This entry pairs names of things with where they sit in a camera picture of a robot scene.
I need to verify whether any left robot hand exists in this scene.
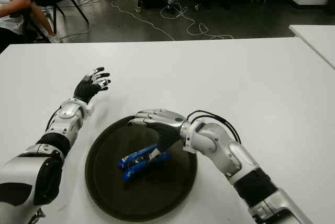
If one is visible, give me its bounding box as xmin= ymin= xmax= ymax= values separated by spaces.
xmin=73 ymin=66 xmax=112 ymax=104

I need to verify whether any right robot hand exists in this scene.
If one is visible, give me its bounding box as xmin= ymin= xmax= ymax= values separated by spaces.
xmin=127 ymin=108 xmax=188 ymax=161

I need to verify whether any blue Oreo cookie package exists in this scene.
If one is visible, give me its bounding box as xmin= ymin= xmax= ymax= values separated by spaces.
xmin=118 ymin=142 xmax=171 ymax=182

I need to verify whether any round dark brown tray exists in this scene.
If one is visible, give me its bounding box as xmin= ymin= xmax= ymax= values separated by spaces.
xmin=85 ymin=115 xmax=198 ymax=216

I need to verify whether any white side table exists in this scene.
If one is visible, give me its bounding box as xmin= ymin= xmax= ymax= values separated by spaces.
xmin=288 ymin=24 xmax=335 ymax=69

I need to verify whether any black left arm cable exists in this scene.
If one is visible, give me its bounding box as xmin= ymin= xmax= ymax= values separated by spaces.
xmin=46 ymin=107 xmax=63 ymax=133

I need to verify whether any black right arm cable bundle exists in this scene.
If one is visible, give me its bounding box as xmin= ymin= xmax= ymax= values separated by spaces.
xmin=187 ymin=109 xmax=242 ymax=145

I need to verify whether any white floor cable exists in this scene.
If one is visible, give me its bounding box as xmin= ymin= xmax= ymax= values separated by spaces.
xmin=78 ymin=0 xmax=235 ymax=41

